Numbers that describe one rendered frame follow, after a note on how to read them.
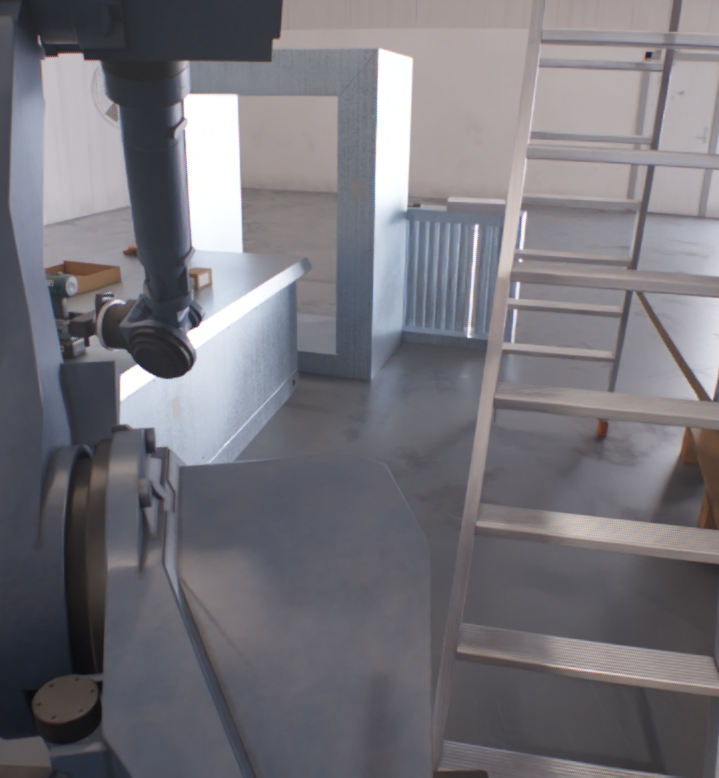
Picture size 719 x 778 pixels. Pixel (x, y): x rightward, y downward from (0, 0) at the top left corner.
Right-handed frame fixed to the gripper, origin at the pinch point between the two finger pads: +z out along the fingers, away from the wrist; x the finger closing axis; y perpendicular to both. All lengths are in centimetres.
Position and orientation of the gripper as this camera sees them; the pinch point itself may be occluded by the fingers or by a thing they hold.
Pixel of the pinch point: (61, 319)
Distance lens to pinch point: 215.7
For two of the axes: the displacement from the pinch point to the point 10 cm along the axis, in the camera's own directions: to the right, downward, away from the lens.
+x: 2.9, -3.5, 8.9
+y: -0.2, 9.3, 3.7
